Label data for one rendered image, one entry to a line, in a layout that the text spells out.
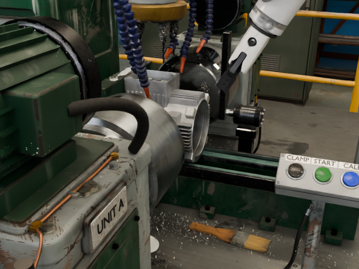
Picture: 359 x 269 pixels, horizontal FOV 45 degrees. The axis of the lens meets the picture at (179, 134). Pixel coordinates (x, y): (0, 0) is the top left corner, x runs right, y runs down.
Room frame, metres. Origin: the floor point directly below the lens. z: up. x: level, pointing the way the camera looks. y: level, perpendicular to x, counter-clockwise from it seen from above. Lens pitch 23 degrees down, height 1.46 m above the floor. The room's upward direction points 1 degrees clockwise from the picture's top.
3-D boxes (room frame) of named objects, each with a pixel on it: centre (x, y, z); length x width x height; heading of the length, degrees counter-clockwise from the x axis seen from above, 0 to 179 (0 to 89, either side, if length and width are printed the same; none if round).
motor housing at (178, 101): (1.11, 0.04, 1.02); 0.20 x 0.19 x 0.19; 71
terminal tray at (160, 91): (1.12, 0.07, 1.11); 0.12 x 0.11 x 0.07; 71
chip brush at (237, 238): (0.89, -0.12, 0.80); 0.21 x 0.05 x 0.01; 66
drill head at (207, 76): (1.42, -0.07, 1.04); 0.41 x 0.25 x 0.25; 161
